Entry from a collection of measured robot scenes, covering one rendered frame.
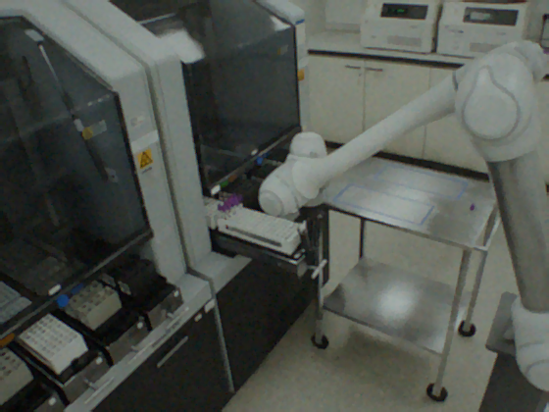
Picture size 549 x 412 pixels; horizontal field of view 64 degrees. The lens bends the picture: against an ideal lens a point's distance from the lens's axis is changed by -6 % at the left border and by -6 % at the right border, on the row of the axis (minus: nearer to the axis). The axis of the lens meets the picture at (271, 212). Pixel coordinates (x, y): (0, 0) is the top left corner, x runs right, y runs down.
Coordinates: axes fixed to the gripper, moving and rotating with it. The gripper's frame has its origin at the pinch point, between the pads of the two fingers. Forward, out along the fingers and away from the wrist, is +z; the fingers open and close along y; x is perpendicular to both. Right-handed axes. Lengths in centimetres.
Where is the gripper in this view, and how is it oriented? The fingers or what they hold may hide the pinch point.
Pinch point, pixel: (312, 254)
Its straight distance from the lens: 149.6
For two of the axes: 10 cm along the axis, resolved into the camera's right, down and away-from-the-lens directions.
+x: 8.3, 2.4, -5.0
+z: 0.7, 8.5, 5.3
